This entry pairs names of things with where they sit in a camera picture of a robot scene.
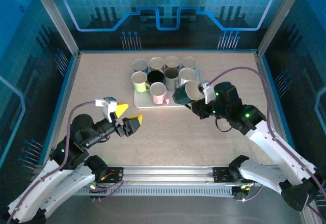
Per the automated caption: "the light green mug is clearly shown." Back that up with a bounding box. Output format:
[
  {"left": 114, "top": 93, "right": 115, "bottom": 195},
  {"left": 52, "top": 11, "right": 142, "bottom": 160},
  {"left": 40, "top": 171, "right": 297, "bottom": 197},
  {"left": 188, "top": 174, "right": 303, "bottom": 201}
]
[{"left": 130, "top": 70, "right": 151, "bottom": 93}]

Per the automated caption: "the salmon pink mug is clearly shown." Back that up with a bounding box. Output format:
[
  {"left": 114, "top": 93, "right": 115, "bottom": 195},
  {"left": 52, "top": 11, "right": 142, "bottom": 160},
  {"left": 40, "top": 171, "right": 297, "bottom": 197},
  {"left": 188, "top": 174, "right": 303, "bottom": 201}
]
[{"left": 149, "top": 81, "right": 170, "bottom": 106}]

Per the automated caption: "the black mug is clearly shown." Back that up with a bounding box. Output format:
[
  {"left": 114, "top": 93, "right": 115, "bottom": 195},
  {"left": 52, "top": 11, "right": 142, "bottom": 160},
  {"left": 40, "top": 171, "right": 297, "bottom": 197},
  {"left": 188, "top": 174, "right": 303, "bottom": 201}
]
[{"left": 147, "top": 70, "right": 166, "bottom": 85}]

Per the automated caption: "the blue-grey mug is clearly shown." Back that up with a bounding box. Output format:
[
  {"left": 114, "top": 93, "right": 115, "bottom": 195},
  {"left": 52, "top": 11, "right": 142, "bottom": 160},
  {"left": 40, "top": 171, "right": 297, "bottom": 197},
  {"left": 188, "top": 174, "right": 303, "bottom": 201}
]
[{"left": 132, "top": 58, "right": 149, "bottom": 75}]

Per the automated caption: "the dark green mug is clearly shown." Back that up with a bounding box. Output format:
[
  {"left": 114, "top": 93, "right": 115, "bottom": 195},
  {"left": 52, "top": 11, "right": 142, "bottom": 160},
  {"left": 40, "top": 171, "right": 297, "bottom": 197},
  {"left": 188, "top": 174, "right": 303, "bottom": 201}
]
[{"left": 172, "top": 80, "right": 205, "bottom": 107}]

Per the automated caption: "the white mug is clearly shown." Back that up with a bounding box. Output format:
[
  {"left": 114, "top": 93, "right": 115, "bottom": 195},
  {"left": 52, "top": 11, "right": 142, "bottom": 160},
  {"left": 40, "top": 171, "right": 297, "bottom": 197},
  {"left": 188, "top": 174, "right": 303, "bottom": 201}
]
[{"left": 179, "top": 67, "right": 197, "bottom": 86}]

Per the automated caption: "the light blue mug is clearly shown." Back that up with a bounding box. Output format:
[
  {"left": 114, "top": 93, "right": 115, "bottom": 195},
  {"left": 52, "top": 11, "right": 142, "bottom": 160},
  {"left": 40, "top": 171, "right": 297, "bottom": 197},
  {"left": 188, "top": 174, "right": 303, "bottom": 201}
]
[{"left": 181, "top": 55, "right": 198, "bottom": 70}]

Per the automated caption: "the pale pink mug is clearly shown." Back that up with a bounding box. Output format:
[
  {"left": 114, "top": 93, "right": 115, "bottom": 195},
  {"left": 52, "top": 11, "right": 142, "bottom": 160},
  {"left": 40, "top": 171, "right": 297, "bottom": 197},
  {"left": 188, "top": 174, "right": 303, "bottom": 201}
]
[{"left": 148, "top": 57, "right": 165, "bottom": 72}]

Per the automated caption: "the light grey mug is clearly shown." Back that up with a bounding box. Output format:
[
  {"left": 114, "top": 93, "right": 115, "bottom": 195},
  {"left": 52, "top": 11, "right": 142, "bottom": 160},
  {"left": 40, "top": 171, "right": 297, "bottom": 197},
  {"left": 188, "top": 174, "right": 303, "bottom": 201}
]
[{"left": 164, "top": 67, "right": 180, "bottom": 92}]

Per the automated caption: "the dark grey mug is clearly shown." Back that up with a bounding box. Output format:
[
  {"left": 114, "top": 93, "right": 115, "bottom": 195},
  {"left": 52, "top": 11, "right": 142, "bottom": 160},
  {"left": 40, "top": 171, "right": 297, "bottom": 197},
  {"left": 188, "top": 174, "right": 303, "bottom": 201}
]
[{"left": 165, "top": 55, "right": 181, "bottom": 70}]

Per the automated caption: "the white plastic tray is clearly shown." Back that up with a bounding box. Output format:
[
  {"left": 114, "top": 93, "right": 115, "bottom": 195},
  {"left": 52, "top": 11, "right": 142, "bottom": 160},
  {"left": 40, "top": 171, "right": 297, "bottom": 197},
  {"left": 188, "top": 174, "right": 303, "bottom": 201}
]
[{"left": 133, "top": 68, "right": 203, "bottom": 109}]

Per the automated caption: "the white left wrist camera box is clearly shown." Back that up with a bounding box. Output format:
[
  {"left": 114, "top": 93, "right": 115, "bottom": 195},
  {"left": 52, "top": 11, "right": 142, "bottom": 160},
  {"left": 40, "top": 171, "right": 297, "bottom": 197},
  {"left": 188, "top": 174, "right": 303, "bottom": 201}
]
[{"left": 94, "top": 96, "right": 118, "bottom": 123}]

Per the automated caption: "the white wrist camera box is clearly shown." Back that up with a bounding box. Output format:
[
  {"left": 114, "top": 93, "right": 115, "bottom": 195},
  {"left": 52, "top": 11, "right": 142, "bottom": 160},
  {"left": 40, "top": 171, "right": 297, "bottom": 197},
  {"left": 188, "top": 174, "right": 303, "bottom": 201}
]
[
  {"left": 94, "top": 96, "right": 118, "bottom": 123},
  {"left": 197, "top": 80, "right": 218, "bottom": 104}
]

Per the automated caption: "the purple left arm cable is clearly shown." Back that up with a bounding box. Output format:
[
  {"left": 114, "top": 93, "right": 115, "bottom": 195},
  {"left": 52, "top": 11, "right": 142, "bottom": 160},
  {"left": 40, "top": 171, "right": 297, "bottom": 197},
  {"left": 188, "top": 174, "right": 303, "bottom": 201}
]
[{"left": 6, "top": 101, "right": 126, "bottom": 223}]

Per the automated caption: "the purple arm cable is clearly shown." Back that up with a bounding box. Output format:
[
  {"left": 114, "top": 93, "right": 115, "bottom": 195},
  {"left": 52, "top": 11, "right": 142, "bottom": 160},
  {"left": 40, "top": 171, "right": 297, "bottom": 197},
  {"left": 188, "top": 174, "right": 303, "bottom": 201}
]
[
  {"left": 6, "top": 101, "right": 126, "bottom": 223},
  {"left": 207, "top": 66, "right": 326, "bottom": 205}
]

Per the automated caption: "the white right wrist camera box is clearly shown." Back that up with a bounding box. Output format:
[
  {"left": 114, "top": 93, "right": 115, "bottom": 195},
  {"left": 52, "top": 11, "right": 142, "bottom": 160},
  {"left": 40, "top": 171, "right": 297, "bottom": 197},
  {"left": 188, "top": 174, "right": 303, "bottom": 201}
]
[{"left": 197, "top": 80, "right": 218, "bottom": 104}]

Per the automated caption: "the aluminium frame rail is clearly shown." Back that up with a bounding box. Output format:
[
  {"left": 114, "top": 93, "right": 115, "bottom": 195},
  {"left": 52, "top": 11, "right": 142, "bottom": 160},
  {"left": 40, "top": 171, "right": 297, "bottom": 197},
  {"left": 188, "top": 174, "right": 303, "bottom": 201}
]
[
  {"left": 38, "top": 51, "right": 82, "bottom": 167},
  {"left": 255, "top": 51, "right": 297, "bottom": 153}
]

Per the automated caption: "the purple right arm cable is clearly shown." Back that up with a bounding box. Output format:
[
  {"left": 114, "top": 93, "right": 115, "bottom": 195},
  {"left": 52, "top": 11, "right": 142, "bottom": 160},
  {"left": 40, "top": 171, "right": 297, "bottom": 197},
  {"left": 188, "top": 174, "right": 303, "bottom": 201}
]
[{"left": 207, "top": 66, "right": 326, "bottom": 205}]

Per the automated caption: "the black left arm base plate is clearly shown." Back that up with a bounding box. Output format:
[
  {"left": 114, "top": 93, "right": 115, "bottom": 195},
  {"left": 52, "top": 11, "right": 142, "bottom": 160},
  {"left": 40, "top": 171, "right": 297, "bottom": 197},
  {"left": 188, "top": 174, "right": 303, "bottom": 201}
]
[{"left": 96, "top": 166, "right": 125, "bottom": 184}]

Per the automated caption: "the aluminium mounting rail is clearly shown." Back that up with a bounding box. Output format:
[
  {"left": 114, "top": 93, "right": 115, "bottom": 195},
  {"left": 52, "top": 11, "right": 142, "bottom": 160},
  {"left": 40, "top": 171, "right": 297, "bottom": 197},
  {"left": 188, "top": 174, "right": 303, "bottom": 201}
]
[{"left": 32, "top": 164, "right": 281, "bottom": 184}]

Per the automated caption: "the slotted grey cable duct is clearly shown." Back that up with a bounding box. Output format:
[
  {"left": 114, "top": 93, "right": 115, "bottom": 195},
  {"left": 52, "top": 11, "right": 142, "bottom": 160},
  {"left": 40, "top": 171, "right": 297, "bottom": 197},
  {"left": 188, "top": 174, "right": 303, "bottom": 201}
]
[{"left": 73, "top": 185, "right": 236, "bottom": 198}]

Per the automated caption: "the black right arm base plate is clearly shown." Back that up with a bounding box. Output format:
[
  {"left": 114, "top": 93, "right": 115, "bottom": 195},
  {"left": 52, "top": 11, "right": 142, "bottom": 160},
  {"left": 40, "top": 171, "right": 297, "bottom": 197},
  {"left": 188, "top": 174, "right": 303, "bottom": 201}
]
[{"left": 212, "top": 166, "right": 255, "bottom": 184}]

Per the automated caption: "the aluminium frame post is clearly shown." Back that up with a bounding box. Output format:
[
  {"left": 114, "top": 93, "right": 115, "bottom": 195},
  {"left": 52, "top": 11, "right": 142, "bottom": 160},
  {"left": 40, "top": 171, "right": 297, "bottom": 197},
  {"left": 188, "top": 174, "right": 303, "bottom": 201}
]
[
  {"left": 27, "top": 0, "right": 82, "bottom": 57},
  {"left": 256, "top": 0, "right": 308, "bottom": 58}
]

